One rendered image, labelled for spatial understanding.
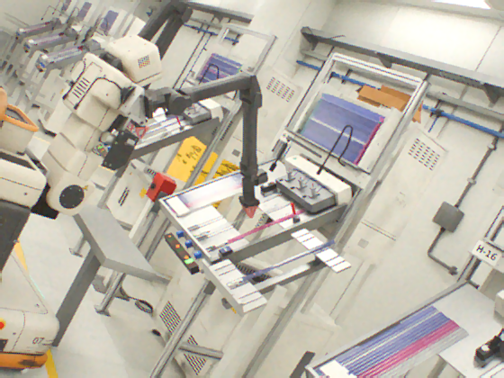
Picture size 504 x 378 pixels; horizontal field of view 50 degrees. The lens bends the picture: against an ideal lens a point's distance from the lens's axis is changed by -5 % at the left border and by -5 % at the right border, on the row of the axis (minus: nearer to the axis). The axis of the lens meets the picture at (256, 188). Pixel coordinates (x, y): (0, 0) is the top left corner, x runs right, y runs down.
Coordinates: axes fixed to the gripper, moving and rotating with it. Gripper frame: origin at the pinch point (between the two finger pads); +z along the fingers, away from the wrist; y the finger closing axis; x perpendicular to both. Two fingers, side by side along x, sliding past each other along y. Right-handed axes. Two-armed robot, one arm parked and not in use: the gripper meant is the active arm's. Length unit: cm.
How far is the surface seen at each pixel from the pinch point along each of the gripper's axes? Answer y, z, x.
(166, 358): -25, 43, 58
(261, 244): -21.2, 2.8, 5.8
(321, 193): -11.6, -7.6, -32.6
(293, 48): 294, -2, -204
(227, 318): -12, 44, 22
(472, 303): -108, -2, -34
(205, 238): -1.4, 3.8, 24.2
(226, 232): -2.9, 2.9, 14.3
